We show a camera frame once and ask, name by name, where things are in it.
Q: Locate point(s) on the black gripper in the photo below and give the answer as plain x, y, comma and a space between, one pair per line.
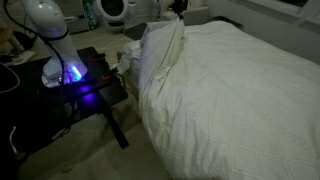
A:
180, 8

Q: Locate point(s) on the white quilted blanket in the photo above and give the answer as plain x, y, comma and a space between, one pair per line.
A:
233, 100

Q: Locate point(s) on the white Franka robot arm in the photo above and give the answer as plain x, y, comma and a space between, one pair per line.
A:
53, 36

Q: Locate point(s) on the white armchair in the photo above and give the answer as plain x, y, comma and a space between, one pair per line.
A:
196, 15

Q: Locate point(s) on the dark floor mat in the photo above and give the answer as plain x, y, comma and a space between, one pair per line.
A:
135, 30

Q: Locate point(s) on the round white litter box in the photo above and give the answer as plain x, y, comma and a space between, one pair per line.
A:
112, 11

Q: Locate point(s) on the red black clamp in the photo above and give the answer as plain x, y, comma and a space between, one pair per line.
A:
93, 59
107, 76

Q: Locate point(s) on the grey low cabinet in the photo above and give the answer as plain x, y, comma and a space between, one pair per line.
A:
75, 23

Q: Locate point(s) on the white slipper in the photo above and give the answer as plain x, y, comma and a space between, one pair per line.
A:
21, 57

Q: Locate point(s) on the black robot table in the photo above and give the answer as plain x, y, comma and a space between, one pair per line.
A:
40, 106

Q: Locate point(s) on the person bare leg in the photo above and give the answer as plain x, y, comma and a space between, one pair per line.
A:
8, 38

